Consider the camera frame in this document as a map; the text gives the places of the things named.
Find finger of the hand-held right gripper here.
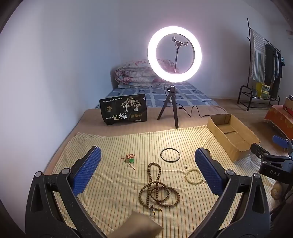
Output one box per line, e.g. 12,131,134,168
250,143,272,161
272,135,293,151

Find person's right hand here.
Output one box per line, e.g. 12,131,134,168
271,182,286,202

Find folded floral quilt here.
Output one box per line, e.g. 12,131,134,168
114,59,181,88

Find white ring light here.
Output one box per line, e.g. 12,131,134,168
147,26,203,83

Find orange cloth covered furniture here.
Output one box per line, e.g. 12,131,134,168
264,104,293,135

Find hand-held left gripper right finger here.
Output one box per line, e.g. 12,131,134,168
194,147,270,238

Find green pendant with red cord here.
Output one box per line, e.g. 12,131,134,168
120,154,136,170

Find black power cable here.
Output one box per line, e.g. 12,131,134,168
164,82,227,117

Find black tripod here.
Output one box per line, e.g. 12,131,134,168
157,85,179,129

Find black printed bag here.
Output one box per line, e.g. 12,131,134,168
99,93,147,126

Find striped towel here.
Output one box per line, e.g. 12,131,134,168
249,29,267,81

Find brown wooden bead necklace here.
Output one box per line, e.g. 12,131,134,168
139,162,180,212

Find thin dark bangle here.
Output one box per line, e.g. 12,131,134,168
160,148,180,163

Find blue checked bed sheet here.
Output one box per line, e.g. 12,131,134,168
105,81,218,108

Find black phone holder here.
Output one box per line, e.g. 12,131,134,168
172,35,188,74

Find tan cardboard piece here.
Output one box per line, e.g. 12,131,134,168
109,212,164,238

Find yellow box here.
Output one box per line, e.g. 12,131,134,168
255,82,270,99

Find dark hanging clothes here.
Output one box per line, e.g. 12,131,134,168
264,42,283,98

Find black clothes rack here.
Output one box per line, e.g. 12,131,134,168
237,18,281,112

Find cardboard box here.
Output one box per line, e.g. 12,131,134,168
207,114,261,162

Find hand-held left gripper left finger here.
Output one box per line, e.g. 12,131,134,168
25,146,108,238

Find white bead bracelet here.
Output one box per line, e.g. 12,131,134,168
184,165,205,184

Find yellow striped cloth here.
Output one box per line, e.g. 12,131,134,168
51,125,277,231

